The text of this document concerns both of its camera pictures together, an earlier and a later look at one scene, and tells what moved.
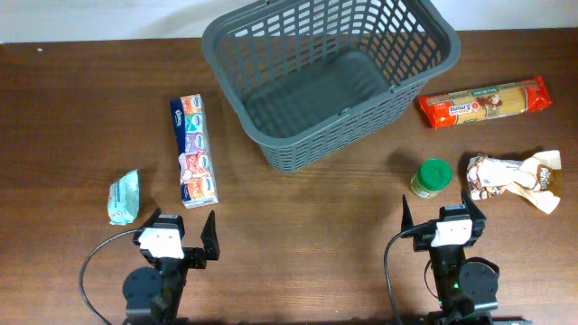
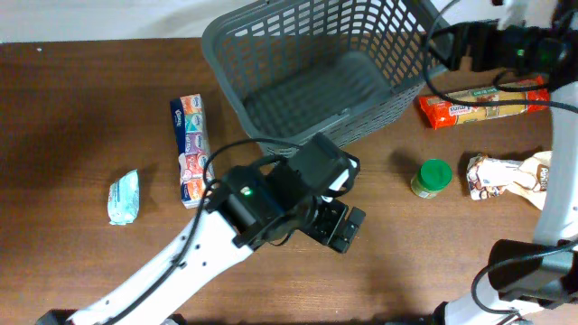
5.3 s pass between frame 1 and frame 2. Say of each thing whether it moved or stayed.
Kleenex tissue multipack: stayed
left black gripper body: moved
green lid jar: stayed
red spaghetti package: stayed
